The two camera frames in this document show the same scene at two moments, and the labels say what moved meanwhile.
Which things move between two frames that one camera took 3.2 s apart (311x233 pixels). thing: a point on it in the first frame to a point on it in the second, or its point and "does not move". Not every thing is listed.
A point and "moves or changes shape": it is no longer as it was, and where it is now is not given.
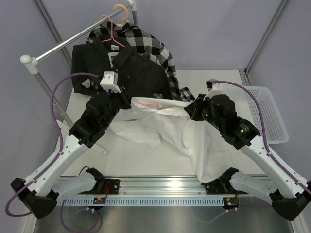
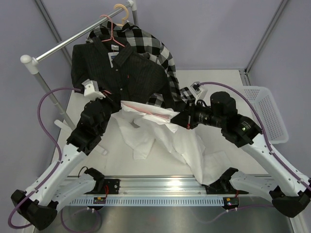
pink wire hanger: (150, 105) to (154, 114)
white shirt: (155, 120) moves or changes shape
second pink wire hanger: (112, 37) does not move
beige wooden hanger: (127, 10) does not move
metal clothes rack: (32, 63) does not move
